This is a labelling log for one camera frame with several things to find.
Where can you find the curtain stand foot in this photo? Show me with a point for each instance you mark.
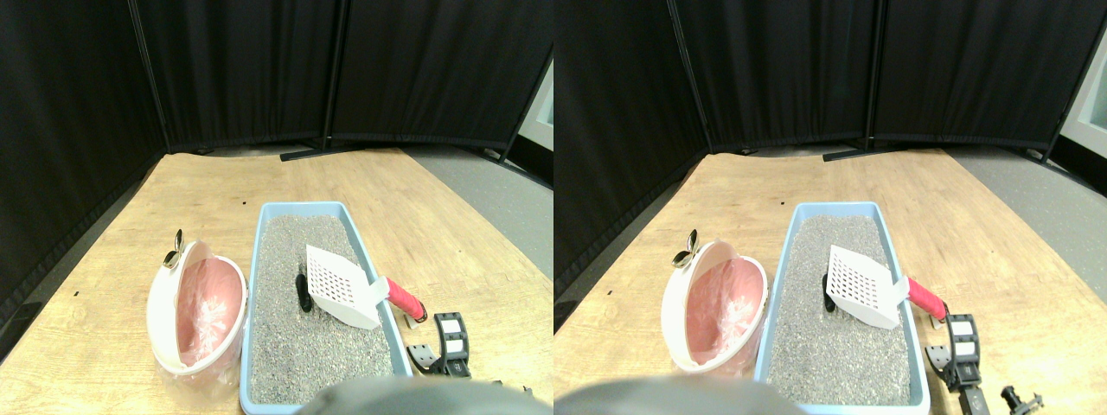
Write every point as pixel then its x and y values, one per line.
pixel 865 153
pixel 320 153
pixel 519 167
pixel 1064 164

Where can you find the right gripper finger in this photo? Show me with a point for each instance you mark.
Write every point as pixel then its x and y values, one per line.
pixel 425 359
pixel 940 359
pixel 964 346
pixel 454 341

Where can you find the black lump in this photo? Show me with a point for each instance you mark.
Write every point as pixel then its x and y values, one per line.
pixel 828 303
pixel 303 298

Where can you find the white shelf unit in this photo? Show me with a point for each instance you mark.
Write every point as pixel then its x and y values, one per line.
pixel 1091 112

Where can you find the blue litter tray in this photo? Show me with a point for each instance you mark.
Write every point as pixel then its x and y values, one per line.
pixel 294 346
pixel 830 363

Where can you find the black bracket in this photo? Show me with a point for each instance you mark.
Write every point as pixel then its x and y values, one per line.
pixel 1020 399

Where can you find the white bin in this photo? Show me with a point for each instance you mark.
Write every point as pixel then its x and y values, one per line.
pixel 207 311
pixel 718 311

